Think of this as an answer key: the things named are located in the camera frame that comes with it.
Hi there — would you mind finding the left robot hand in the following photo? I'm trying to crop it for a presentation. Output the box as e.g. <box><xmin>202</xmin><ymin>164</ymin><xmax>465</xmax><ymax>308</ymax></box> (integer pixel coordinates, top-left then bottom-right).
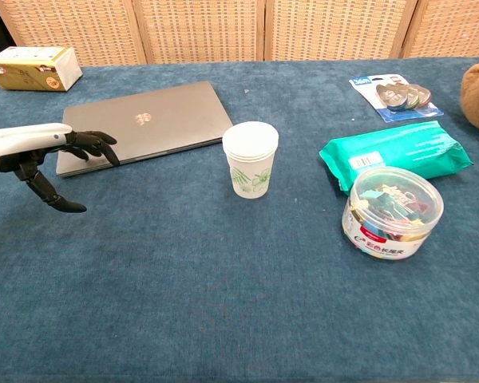
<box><xmin>0</xmin><ymin>122</ymin><xmax>121</xmax><ymax>213</ymax></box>

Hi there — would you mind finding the grey laptop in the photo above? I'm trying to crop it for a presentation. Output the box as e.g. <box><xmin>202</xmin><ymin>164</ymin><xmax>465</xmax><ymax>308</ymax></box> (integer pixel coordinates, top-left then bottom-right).
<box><xmin>55</xmin><ymin>81</ymin><xmax>234</xmax><ymax>179</ymax></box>

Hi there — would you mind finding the yellow tissue box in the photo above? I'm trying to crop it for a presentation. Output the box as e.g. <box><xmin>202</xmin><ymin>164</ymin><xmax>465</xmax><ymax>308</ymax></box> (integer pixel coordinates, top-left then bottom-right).
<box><xmin>0</xmin><ymin>45</ymin><xmax>84</xmax><ymax>93</ymax></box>

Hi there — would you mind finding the blue tablecloth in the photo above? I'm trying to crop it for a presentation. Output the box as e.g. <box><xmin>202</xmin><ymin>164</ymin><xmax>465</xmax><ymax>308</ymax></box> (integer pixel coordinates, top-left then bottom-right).
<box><xmin>0</xmin><ymin>57</ymin><xmax>479</xmax><ymax>383</ymax></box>

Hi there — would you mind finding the white paper cups leaf print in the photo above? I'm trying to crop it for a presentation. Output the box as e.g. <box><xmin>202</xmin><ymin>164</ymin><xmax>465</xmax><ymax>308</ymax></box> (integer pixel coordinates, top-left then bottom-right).
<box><xmin>222</xmin><ymin>121</ymin><xmax>279</xmax><ymax>199</ymax></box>

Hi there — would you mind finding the woven wooden folding screen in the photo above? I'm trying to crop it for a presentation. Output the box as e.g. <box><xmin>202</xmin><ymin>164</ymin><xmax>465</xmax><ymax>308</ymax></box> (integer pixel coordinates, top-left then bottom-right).
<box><xmin>0</xmin><ymin>0</ymin><xmax>479</xmax><ymax>67</ymax></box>

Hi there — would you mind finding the correction tape blister pack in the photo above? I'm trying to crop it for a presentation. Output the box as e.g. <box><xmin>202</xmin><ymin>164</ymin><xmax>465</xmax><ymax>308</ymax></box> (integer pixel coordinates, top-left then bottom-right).
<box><xmin>348</xmin><ymin>73</ymin><xmax>445</xmax><ymax>124</ymax></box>

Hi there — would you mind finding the clear tub of binder clips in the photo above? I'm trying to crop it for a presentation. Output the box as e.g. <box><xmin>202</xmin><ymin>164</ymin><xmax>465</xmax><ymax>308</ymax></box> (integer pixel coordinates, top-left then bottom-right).
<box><xmin>342</xmin><ymin>166</ymin><xmax>445</xmax><ymax>260</ymax></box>

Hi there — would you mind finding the green wet wipes pack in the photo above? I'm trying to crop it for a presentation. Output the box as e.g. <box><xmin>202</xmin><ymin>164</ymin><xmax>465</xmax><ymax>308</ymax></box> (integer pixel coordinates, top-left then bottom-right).
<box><xmin>318</xmin><ymin>120</ymin><xmax>474</xmax><ymax>196</ymax></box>

